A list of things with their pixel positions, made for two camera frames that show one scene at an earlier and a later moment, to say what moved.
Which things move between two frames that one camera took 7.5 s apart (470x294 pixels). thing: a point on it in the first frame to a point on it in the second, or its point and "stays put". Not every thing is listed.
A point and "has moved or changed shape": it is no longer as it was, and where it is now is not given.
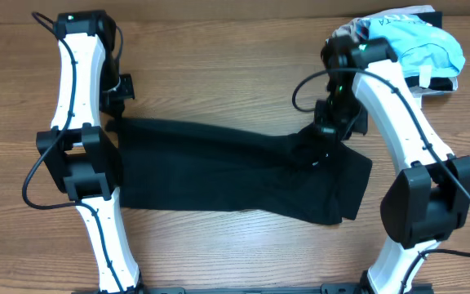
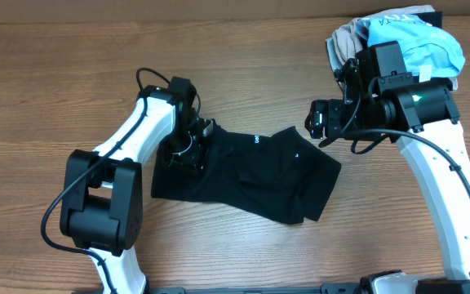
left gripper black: (108, 105) to (195, 158)
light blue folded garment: (423, 49) stays put
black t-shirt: (181, 166) has moved or changed shape
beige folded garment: (350, 28) stays put
